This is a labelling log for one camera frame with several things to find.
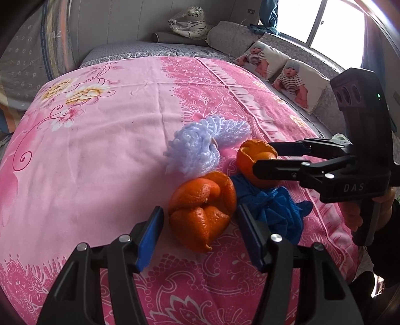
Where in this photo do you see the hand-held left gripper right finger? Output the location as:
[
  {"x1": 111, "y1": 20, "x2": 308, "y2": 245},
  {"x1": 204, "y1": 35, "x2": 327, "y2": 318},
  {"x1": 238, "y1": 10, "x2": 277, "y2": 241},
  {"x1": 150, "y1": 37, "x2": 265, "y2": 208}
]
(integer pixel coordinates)
[{"x1": 236, "y1": 204, "x2": 365, "y2": 325}]

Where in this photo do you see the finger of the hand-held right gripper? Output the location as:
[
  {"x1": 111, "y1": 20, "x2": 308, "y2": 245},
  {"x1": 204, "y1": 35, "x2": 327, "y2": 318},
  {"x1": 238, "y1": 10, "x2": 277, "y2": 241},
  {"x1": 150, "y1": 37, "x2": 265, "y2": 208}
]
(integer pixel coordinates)
[
  {"x1": 267, "y1": 137, "x2": 354, "y2": 157},
  {"x1": 252, "y1": 154, "x2": 355, "y2": 192}
]

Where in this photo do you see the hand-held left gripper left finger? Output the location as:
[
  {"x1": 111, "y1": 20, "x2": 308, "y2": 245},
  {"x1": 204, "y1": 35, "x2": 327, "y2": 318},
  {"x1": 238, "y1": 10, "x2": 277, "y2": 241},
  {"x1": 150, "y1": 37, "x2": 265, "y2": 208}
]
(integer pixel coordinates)
[{"x1": 37, "y1": 205, "x2": 165, "y2": 325}]

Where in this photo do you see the small orange peel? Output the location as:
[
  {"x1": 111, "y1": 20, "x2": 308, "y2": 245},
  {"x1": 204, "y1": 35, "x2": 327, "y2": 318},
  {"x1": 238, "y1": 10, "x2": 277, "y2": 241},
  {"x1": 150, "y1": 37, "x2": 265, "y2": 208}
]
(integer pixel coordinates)
[{"x1": 236, "y1": 139, "x2": 279, "y2": 189}]

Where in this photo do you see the blue glove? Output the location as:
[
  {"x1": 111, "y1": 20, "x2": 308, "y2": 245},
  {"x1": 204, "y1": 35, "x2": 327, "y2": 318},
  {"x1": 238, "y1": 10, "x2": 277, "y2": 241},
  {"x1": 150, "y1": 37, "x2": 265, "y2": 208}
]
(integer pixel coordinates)
[{"x1": 231, "y1": 173, "x2": 314, "y2": 244}]

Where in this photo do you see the large orange peel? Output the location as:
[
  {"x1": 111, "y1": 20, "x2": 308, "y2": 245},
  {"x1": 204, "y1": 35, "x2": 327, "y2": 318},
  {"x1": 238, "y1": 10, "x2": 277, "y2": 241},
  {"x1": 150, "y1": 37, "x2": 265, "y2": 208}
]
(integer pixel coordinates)
[{"x1": 169, "y1": 171, "x2": 237, "y2": 253}]

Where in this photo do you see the large purple foam fruit net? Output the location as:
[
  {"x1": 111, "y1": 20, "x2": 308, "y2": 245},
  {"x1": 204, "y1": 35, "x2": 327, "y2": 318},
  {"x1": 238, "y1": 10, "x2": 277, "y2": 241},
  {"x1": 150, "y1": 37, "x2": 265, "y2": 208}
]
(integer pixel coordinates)
[{"x1": 163, "y1": 119, "x2": 252, "y2": 176}]

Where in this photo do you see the person's right hand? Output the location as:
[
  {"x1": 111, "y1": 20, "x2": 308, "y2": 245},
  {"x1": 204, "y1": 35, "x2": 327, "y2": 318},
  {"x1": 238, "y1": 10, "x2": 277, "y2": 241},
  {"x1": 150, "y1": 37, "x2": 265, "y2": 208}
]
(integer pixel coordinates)
[{"x1": 343, "y1": 187, "x2": 396, "y2": 233}]

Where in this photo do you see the baby print pillow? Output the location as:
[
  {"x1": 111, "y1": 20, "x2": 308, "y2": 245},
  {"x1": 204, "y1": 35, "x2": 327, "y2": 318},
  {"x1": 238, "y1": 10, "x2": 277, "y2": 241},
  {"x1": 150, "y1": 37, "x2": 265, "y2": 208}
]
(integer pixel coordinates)
[
  {"x1": 234, "y1": 40, "x2": 290, "y2": 80},
  {"x1": 272, "y1": 59, "x2": 332, "y2": 115}
]

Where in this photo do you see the pink floral blanket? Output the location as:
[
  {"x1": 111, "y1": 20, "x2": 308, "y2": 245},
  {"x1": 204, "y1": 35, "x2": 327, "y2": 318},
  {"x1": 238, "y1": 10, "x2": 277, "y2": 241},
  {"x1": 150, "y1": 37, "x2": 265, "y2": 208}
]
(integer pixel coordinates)
[{"x1": 0, "y1": 56, "x2": 363, "y2": 325}]

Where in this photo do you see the large bright window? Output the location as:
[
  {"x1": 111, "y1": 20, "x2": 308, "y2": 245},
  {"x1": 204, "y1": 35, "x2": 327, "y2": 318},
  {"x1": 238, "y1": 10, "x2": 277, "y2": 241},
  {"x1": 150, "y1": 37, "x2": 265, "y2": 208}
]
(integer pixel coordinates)
[{"x1": 278, "y1": 0, "x2": 368, "y2": 66}]

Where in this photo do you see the blue cloth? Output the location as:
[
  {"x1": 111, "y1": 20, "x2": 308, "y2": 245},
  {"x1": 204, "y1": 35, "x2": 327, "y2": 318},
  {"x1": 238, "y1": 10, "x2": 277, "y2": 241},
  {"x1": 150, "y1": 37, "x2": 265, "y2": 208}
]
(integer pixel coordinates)
[{"x1": 249, "y1": 23, "x2": 280, "y2": 36}]

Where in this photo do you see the grey pillow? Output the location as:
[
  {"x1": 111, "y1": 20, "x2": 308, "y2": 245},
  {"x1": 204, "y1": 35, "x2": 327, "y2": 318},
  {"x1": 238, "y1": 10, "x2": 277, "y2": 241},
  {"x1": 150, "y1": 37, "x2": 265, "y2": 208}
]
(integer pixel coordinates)
[{"x1": 207, "y1": 20, "x2": 263, "y2": 58}]

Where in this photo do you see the blue curtain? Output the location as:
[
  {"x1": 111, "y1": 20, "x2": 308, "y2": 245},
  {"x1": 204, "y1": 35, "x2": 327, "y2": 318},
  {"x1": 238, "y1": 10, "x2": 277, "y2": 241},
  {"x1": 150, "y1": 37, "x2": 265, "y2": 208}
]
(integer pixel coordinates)
[{"x1": 261, "y1": 0, "x2": 281, "y2": 30}]

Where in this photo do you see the white tiger plush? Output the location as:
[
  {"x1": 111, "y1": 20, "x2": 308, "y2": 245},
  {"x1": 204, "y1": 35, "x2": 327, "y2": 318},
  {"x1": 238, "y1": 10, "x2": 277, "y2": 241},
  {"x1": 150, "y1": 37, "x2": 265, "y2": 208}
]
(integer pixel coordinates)
[{"x1": 168, "y1": 5, "x2": 211, "y2": 40}]

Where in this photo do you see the grey bolster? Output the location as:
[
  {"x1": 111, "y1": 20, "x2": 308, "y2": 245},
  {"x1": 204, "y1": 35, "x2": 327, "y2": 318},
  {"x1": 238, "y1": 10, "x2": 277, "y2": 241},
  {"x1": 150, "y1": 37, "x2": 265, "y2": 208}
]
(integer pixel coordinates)
[{"x1": 152, "y1": 31, "x2": 208, "y2": 44}]

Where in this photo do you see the patterned mattress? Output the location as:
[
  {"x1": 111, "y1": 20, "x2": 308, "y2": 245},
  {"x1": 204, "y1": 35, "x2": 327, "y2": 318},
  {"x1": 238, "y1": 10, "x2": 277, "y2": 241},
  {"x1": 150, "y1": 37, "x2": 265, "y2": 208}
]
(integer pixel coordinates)
[{"x1": 0, "y1": 0, "x2": 79, "y2": 110}]

